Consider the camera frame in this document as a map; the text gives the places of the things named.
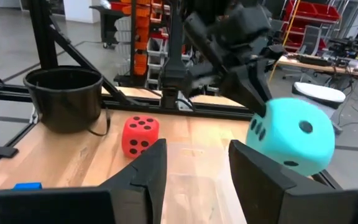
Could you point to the teal foam die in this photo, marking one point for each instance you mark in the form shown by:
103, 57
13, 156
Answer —
294, 140

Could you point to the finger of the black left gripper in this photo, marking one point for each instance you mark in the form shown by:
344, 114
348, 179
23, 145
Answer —
245, 87
263, 84

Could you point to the clear plastic bin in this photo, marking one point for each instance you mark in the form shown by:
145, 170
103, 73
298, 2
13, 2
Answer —
197, 186

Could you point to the black bucket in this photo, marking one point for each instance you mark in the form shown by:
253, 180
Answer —
64, 99

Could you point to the grey mesh office chair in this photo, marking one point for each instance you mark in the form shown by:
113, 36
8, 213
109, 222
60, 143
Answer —
311, 40

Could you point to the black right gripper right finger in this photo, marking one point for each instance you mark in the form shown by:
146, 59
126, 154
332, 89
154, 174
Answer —
275, 202

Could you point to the large blue toy block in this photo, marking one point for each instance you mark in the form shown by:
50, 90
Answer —
26, 186

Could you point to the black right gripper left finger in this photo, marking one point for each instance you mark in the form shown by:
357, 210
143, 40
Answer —
129, 199

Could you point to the red foam die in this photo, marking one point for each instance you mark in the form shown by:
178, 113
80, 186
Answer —
140, 137

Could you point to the black cart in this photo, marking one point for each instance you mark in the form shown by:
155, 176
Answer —
110, 21

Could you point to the orange and white bin rack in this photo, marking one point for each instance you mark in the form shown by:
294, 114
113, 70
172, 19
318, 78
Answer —
141, 46

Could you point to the red bin shelf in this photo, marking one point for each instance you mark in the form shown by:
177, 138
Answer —
319, 11

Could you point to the white pedal trash can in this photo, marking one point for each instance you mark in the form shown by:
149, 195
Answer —
319, 91

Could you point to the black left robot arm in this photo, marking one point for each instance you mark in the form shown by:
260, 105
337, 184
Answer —
174, 71

